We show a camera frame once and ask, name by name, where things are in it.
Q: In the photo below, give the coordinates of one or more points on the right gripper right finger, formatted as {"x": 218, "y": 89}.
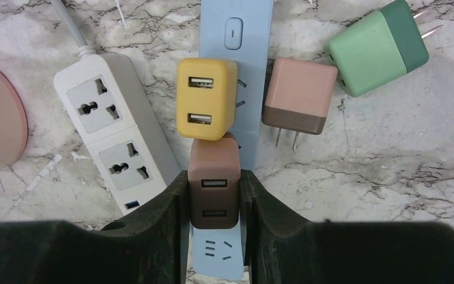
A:
{"x": 284, "y": 247}

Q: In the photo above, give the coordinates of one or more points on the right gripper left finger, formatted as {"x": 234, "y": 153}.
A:
{"x": 149, "y": 245}

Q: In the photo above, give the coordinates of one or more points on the pink charger plug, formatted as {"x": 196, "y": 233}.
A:
{"x": 214, "y": 173}
{"x": 298, "y": 96}

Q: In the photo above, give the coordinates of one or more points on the yellow charger plug front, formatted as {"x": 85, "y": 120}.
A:
{"x": 206, "y": 97}

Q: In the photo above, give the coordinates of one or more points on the green charger plug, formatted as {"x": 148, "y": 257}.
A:
{"x": 378, "y": 49}

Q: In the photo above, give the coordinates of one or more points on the white power strip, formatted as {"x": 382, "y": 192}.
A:
{"x": 107, "y": 104}

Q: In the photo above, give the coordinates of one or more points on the blue long power strip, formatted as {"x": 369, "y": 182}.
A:
{"x": 240, "y": 31}

